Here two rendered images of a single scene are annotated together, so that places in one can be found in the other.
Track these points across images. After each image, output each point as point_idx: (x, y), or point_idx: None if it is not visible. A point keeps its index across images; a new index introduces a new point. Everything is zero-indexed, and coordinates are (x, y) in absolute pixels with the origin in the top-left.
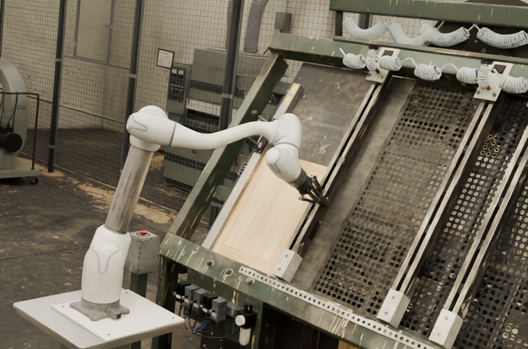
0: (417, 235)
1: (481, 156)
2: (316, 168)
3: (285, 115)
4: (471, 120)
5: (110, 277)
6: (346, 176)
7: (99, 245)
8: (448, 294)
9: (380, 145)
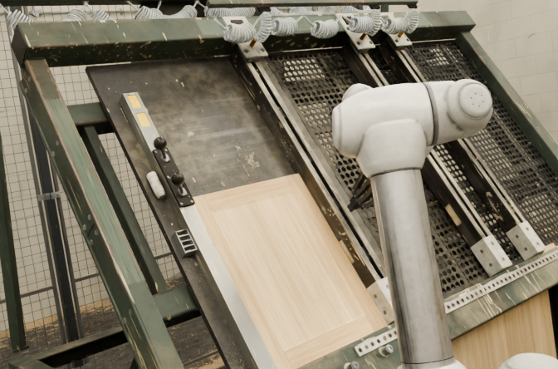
0: (446, 183)
1: None
2: (278, 184)
3: (363, 85)
4: (347, 76)
5: None
6: None
7: (541, 364)
8: (487, 219)
9: (305, 130)
